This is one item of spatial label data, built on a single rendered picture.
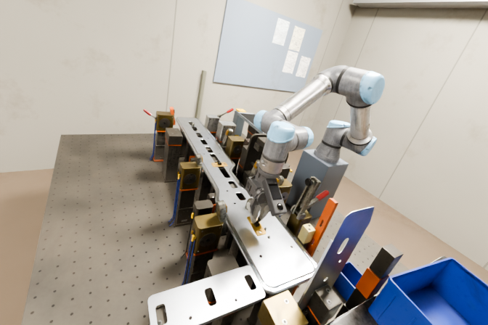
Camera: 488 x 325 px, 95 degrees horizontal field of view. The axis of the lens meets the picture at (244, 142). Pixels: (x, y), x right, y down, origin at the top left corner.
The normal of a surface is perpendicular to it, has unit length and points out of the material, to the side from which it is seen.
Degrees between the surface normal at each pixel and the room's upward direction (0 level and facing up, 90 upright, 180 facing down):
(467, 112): 90
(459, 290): 90
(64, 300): 0
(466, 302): 90
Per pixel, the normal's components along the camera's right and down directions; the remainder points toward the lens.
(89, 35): 0.51, 0.44
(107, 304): 0.22, -0.89
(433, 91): -0.83, 0.04
